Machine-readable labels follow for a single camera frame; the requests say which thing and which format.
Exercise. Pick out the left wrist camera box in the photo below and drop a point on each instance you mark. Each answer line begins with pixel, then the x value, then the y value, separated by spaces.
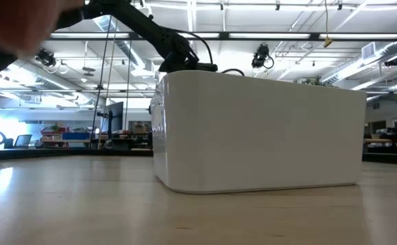
pixel 207 67

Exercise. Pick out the open laptop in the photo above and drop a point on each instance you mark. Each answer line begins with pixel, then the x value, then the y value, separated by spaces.
pixel 23 140

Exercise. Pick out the white plastic basket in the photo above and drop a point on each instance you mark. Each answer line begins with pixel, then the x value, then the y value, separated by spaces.
pixel 259 136

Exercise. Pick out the blue storage bin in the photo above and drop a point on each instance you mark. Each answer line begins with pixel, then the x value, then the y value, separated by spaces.
pixel 75 136

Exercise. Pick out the background workbench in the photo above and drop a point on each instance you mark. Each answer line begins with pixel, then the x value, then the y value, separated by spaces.
pixel 389 140

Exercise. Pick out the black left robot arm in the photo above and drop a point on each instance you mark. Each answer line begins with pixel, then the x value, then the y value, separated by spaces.
pixel 143 24

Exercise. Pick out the black overhead light bar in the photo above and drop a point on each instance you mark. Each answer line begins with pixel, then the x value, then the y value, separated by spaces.
pixel 269 35

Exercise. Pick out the person's hand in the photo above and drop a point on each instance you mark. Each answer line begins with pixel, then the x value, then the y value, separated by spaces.
pixel 17 20

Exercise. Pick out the potted plant in striped pot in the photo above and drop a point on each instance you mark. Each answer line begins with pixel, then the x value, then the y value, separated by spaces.
pixel 315 81

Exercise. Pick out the black monitor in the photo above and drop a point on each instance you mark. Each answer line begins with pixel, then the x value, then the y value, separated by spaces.
pixel 116 117

